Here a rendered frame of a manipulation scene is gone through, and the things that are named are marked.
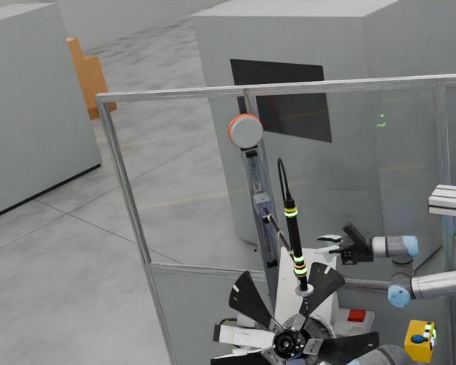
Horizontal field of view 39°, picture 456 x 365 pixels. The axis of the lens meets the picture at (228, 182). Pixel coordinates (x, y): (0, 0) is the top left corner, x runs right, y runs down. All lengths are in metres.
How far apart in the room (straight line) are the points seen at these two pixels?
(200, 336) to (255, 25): 2.15
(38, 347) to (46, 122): 3.31
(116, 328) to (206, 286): 1.60
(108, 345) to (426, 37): 3.17
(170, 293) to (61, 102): 4.43
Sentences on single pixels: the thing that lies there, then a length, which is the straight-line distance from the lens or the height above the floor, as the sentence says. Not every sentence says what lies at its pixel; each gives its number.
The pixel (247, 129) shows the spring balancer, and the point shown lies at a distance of 2.96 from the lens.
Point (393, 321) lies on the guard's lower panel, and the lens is 3.46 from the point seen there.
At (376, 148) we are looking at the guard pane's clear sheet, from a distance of 2.98.
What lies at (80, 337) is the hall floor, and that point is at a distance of 5.27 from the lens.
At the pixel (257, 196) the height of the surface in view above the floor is 1.58.
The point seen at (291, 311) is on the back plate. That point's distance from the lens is 2.99.
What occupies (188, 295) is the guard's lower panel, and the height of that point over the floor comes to 0.80.
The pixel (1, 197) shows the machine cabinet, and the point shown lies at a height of 0.20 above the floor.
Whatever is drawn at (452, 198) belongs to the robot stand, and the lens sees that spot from 1.90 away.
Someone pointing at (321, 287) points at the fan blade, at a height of 1.38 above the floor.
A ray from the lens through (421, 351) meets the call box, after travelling 2.89.
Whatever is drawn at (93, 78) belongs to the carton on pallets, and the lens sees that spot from 10.47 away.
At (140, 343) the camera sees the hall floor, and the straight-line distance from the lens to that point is 4.98.
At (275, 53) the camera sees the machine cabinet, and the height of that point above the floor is 1.79.
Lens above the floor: 2.92
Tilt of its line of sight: 24 degrees down
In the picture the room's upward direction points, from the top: 12 degrees counter-clockwise
